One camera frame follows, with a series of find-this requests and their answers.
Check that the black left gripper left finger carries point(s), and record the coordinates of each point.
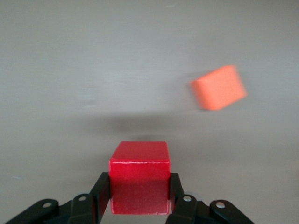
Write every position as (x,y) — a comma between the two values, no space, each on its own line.
(81,210)

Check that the red wooden block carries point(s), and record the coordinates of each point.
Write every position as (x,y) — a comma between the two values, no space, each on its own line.
(140,177)

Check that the orange wooden block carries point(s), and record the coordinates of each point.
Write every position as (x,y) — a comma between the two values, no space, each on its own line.
(218,88)

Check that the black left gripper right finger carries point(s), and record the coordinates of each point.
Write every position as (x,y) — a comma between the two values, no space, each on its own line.
(189,210)

